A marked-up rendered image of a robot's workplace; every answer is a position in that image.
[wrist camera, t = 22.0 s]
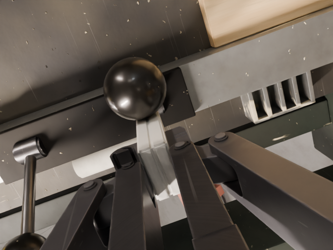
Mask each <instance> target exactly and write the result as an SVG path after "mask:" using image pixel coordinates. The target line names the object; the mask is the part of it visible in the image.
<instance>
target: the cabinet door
mask: <svg viewBox="0 0 333 250"><path fill-rule="evenodd" d="M198 2H199V5H200V9H201V13H202V16H203V20H204V23H205V26H206V30H207V33H208V37H209V41H210V44H211V46H212V47H214V48H218V47H221V46H224V45H227V44H229V43H232V42H235V41H238V40H240V39H243V38H246V37H248V36H251V35H254V34H257V33H259V32H262V31H265V30H268V29H270V28H273V27H276V26H279V25H281V24H284V23H287V22H290V21H292V20H295V19H298V18H300V17H303V16H306V15H308V14H311V13H314V12H316V11H319V10H322V9H325V8H327V7H330V6H333V0H198Z"/></svg>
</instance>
